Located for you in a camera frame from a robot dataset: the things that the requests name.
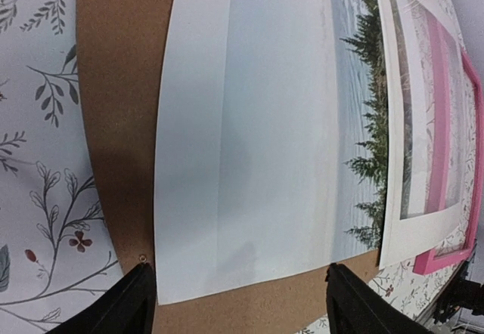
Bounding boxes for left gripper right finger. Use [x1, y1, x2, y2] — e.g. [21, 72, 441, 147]
[326, 263, 429, 334]

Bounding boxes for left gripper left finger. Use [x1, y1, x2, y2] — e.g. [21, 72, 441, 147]
[49, 264, 156, 334]

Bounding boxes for white passe-partout mat board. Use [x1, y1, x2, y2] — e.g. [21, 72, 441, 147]
[378, 0, 469, 268]

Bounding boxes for pink picture frame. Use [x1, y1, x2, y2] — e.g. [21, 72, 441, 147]
[411, 16, 484, 275]

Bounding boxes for landscape photo with white mat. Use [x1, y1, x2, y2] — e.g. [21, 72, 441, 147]
[154, 0, 379, 305]

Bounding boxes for brown frame backing board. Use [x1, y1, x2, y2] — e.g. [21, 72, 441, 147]
[75, 0, 383, 334]

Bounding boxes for floral patterned table mat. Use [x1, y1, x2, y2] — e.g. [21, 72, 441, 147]
[1, 0, 482, 333]

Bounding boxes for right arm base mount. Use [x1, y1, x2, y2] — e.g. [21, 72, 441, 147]
[433, 260, 483, 323]

